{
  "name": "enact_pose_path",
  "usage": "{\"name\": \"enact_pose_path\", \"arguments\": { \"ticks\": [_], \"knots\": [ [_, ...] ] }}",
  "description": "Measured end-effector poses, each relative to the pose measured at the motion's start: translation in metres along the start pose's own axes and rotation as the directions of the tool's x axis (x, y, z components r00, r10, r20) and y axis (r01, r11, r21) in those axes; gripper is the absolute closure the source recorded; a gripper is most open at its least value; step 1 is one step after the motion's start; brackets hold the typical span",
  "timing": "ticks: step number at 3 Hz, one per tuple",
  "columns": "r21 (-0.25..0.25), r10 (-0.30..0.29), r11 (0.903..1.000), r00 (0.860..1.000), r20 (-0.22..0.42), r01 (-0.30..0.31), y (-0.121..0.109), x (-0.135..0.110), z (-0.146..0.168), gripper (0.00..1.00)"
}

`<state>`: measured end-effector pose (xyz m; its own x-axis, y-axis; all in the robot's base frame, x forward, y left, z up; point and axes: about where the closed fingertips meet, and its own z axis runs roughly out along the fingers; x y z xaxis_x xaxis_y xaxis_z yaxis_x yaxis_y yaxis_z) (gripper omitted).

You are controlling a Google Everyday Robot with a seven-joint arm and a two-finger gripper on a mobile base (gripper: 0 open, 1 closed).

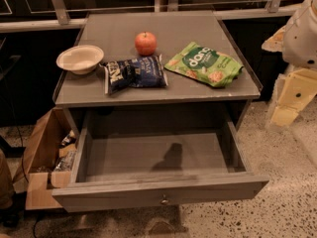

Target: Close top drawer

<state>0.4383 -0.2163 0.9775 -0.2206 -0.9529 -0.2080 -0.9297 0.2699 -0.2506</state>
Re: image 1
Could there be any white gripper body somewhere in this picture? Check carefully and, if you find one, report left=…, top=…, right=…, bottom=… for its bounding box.
left=265, top=64, right=317, bottom=130

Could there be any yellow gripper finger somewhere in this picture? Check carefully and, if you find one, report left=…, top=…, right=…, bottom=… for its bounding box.
left=262, top=27, right=285, bottom=53

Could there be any grey top drawer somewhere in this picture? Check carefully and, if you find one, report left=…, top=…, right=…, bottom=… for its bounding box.
left=53, top=122, right=268, bottom=212

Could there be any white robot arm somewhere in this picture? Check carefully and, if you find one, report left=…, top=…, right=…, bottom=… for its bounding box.
left=262, top=0, right=317, bottom=127

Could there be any grey drawer cabinet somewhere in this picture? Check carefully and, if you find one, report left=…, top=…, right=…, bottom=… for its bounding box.
left=53, top=11, right=262, bottom=133

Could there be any green snack bag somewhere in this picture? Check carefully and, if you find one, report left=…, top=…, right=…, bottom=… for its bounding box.
left=164, top=42, right=243, bottom=88

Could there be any dark blue chip bag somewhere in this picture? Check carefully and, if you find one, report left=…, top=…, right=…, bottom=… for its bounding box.
left=103, top=56, right=168, bottom=94

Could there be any red apple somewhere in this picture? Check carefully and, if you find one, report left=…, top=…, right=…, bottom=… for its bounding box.
left=135, top=32, right=157, bottom=56

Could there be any white paper bowl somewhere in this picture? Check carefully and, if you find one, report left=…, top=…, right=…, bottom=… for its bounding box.
left=56, top=45, right=104, bottom=75

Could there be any brown cardboard box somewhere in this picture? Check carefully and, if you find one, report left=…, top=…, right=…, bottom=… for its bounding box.
left=13, top=108, right=76, bottom=210

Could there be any metal railing frame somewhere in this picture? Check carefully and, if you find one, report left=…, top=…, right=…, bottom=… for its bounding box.
left=0, top=0, right=303, bottom=34

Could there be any black cable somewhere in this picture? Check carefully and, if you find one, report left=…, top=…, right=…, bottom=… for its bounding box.
left=0, top=66, right=29, bottom=183

